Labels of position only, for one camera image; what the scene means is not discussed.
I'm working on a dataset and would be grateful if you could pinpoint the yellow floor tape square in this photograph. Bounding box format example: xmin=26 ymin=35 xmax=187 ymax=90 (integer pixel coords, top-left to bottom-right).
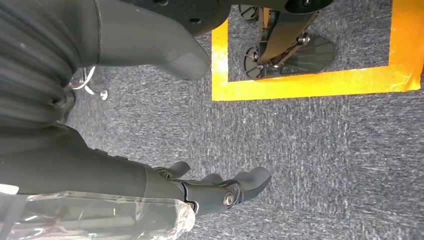
xmin=211 ymin=0 xmax=424 ymax=103

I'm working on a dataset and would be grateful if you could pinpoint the black robot body shell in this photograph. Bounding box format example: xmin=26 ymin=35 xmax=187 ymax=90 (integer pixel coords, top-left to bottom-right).
xmin=122 ymin=0 xmax=233 ymax=38

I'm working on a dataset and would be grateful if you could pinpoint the black robot leg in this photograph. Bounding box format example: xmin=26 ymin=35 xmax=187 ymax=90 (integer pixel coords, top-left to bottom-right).
xmin=256 ymin=0 xmax=334 ymax=65

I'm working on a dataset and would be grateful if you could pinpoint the clear plastic wrap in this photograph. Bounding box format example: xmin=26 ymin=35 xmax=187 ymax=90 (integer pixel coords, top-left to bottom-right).
xmin=0 ymin=183 xmax=197 ymax=240

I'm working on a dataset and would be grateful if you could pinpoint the white cable coil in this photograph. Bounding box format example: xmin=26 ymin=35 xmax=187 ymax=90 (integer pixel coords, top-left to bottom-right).
xmin=67 ymin=66 xmax=109 ymax=101

